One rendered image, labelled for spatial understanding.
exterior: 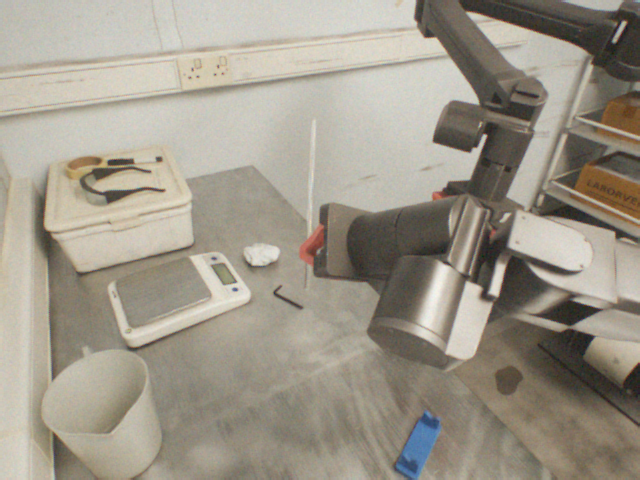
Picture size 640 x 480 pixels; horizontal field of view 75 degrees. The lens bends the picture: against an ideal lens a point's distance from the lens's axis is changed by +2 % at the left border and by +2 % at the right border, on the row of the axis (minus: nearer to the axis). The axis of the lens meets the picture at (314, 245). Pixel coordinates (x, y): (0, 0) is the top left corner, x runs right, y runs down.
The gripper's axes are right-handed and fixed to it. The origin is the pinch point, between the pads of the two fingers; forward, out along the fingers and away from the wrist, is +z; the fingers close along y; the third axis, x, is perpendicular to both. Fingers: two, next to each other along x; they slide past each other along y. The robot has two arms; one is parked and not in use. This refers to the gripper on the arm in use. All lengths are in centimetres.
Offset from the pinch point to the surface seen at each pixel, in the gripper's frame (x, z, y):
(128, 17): 65, 70, -5
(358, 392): -20.1, 16.1, 25.3
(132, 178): 25, 72, 0
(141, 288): -3, 53, -1
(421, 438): -25.1, 5.1, 27.8
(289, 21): 79, 59, 36
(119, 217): 12, 60, -5
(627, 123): 87, 15, 203
